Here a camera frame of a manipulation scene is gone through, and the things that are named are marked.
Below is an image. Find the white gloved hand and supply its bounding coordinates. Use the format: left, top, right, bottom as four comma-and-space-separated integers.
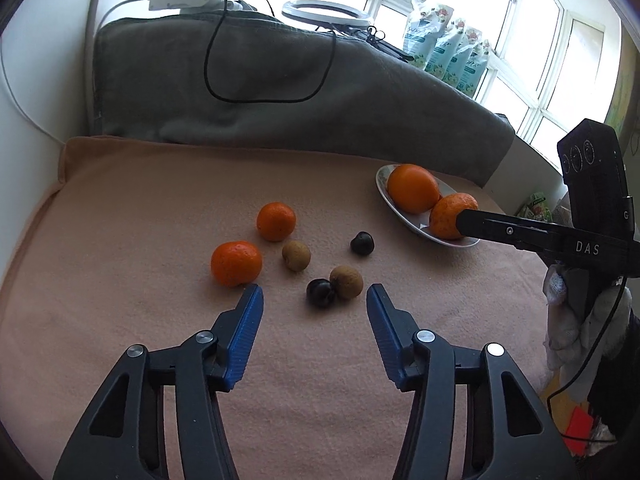
542, 264, 632, 374

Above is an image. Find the white sofa armrest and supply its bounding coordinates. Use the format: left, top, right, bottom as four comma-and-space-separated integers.
1, 0, 91, 269

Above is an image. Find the black tripod stand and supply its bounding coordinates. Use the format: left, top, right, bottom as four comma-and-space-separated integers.
346, 25, 414, 63

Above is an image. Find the speckled orange on plate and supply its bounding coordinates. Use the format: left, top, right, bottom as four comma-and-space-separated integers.
428, 193, 478, 240

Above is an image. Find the large smooth orange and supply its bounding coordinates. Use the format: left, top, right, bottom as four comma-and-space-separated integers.
386, 164, 440, 214

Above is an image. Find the white ring light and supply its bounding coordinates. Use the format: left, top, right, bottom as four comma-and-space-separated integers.
282, 0, 373, 28

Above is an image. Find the green juice carton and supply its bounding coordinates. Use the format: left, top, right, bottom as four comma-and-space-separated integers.
516, 192, 552, 222

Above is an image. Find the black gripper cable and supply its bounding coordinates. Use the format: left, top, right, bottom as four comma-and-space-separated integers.
546, 274, 629, 444

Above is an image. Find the small mandarin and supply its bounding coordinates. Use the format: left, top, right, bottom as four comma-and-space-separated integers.
256, 202, 297, 242

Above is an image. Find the black looped cable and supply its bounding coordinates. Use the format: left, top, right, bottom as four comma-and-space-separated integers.
202, 0, 339, 105

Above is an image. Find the floral white plate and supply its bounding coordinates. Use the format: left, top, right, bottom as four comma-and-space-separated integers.
374, 164, 480, 249

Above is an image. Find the dark plum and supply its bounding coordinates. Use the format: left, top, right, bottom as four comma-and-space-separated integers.
349, 231, 375, 257
306, 278, 336, 309

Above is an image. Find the grey blanket on backrest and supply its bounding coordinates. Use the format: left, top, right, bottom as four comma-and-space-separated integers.
93, 11, 515, 184

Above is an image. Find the brown longan lower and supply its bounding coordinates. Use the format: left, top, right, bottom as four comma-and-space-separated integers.
330, 266, 363, 300

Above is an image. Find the brown longan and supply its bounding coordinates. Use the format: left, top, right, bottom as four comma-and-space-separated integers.
330, 266, 363, 300
281, 240, 311, 272

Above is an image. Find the big mandarin near gripper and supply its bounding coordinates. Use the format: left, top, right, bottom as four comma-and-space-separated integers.
210, 240, 262, 288

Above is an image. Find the pink blanket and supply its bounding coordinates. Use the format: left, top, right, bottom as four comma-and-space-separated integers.
1, 138, 550, 479

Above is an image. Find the floral refill pouch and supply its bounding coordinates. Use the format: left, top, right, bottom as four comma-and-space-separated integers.
425, 18, 465, 79
457, 40, 491, 99
442, 27, 482, 88
402, 0, 454, 70

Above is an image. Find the brown longan upper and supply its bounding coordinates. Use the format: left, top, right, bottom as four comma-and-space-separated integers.
281, 240, 311, 272

